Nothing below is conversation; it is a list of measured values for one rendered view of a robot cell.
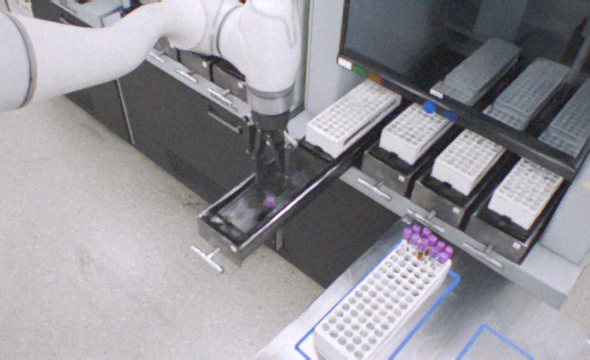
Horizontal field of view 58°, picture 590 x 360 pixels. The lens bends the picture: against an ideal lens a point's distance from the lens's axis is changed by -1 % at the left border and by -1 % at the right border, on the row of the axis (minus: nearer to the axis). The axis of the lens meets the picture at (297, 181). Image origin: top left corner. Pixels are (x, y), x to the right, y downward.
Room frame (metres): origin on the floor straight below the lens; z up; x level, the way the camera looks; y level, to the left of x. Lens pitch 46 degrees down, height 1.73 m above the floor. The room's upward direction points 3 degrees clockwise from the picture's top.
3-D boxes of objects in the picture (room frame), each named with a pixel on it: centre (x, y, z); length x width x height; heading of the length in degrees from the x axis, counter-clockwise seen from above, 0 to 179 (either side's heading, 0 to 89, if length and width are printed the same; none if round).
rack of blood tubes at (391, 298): (0.54, -0.17, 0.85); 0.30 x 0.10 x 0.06; 139
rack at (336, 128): (1.11, -0.14, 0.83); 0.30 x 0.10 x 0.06; 141
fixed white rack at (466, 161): (1.00, -0.45, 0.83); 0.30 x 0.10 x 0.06; 141
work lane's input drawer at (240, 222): (0.97, -0.03, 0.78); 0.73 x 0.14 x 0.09; 141
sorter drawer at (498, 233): (1.01, -0.65, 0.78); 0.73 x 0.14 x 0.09; 141
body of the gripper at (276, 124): (0.81, 0.06, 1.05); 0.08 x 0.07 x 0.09; 51
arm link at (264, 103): (0.81, 0.06, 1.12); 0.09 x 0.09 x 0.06
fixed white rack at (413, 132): (1.10, -0.33, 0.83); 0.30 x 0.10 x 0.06; 141
